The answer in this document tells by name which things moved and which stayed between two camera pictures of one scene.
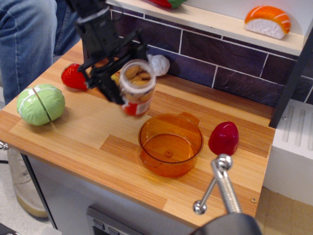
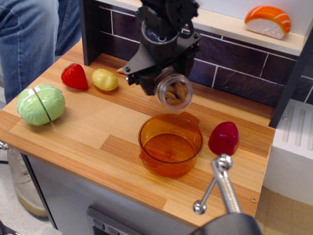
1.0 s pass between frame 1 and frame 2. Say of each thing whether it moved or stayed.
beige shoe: stayed
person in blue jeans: stayed
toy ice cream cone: moved
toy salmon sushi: stayed
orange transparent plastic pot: stayed
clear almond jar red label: moved
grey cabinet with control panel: stayed
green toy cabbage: stayed
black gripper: moved
